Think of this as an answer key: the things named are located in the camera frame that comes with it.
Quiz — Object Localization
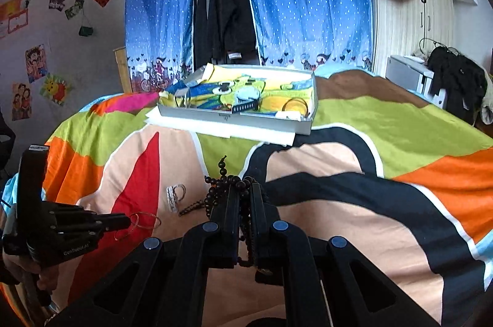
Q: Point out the white tray box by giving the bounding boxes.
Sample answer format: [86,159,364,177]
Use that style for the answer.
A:
[157,63,318,135]

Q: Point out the white storage box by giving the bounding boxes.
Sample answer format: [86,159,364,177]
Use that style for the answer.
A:
[385,55,446,108]

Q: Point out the white chain link bracelet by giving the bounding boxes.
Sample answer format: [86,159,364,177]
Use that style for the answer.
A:
[165,184,179,214]

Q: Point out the dark bead necklace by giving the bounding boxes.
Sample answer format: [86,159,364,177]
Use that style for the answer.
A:
[177,155,263,270]

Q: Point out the person's left hand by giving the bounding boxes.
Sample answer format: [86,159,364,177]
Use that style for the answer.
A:
[1,249,59,309]

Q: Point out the white wardrobe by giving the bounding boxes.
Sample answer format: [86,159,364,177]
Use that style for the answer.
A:
[372,0,454,77]

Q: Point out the family cartoon poster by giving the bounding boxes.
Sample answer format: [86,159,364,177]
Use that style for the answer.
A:
[12,83,33,121]

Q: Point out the blue watch with black strap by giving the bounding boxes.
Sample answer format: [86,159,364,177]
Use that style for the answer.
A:
[231,85,261,114]

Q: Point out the small wall photos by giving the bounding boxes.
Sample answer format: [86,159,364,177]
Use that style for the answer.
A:
[48,0,84,20]

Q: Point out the brown cord yellow bead necklace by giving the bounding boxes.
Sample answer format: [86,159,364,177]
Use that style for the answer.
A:
[281,97,311,118]

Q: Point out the blue dotted curtain left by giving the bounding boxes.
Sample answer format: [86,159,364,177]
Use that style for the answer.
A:
[124,0,194,93]

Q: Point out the thin metal ring bangles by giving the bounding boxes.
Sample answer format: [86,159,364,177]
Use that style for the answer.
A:
[114,211,162,241]

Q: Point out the small green hanging pouch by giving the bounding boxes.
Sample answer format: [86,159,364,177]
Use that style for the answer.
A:
[79,25,94,38]

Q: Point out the black clothes pile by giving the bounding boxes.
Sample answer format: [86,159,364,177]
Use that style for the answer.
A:
[427,46,487,124]

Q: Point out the wooden cabinet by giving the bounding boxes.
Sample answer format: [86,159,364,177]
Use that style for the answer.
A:
[114,48,133,94]

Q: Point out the cartoon sun poster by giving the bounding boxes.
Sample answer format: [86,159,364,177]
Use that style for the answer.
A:
[39,73,73,106]

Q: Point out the dark hanging clothes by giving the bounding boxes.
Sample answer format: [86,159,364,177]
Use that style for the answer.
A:
[193,0,259,68]

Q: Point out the anime character poster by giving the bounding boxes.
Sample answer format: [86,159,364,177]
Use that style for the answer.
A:
[25,44,48,83]

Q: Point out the colourful cartoon bedspread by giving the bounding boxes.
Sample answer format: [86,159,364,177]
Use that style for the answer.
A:
[0,64,493,327]

